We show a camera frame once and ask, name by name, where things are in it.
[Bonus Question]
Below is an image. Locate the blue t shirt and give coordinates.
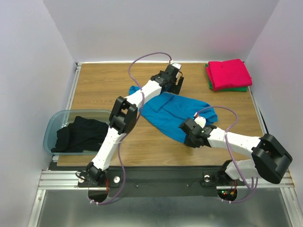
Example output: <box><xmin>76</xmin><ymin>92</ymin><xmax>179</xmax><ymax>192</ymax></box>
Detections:
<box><xmin>142</xmin><ymin>92</ymin><xmax>210</xmax><ymax>143</ymax></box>

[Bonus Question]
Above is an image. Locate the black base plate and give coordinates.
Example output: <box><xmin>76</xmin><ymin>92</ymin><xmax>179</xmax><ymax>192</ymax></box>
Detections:
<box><xmin>76</xmin><ymin>166</ymin><xmax>242</xmax><ymax>203</ymax></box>

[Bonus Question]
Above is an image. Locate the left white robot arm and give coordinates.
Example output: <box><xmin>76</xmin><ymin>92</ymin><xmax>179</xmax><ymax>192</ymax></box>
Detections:
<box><xmin>86</xmin><ymin>63</ymin><xmax>183</xmax><ymax>186</ymax></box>

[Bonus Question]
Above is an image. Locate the black t shirt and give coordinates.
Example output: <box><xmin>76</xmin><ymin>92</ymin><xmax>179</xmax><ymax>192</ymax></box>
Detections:
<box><xmin>51</xmin><ymin>116</ymin><xmax>108</xmax><ymax>153</ymax></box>

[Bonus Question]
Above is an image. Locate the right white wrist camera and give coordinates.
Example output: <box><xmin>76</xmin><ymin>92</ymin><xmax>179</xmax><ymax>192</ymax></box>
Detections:
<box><xmin>194</xmin><ymin>112</ymin><xmax>206</xmax><ymax>128</ymax></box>

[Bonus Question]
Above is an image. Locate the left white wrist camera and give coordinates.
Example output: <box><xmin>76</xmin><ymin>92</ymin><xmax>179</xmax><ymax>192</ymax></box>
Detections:
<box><xmin>169</xmin><ymin>61</ymin><xmax>182</xmax><ymax>70</ymax></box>

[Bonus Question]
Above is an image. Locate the folded green t shirt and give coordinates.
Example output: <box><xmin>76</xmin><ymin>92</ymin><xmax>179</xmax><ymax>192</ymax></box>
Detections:
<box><xmin>208</xmin><ymin>79</ymin><xmax>248</xmax><ymax>92</ymax></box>

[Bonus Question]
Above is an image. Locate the folded red t shirt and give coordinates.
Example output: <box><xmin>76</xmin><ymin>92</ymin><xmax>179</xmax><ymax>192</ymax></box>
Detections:
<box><xmin>205</xmin><ymin>59</ymin><xmax>253</xmax><ymax>91</ymax></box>

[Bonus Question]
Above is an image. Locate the clear plastic bin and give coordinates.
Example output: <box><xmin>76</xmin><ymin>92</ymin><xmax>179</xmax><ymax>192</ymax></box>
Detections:
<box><xmin>43</xmin><ymin>109</ymin><xmax>111</xmax><ymax>156</ymax></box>

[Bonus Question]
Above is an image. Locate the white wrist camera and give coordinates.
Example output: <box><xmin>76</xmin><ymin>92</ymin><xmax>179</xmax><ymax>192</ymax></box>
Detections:
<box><xmin>169</xmin><ymin>61</ymin><xmax>182</xmax><ymax>70</ymax></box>
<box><xmin>194</xmin><ymin>112</ymin><xmax>206</xmax><ymax>128</ymax></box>

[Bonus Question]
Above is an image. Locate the aluminium frame rail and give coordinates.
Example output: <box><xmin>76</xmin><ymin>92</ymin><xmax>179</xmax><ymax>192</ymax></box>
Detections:
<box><xmin>27</xmin><ymin>62</ymin><xmax>82</xmax><ymax>227</ymax></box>

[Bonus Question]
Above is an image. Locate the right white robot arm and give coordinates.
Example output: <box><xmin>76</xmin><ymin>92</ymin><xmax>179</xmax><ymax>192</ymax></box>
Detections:
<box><xmin>179</xmin><ymin>117</ymin><xmax>293</xmax><ymax>184</ymax></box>

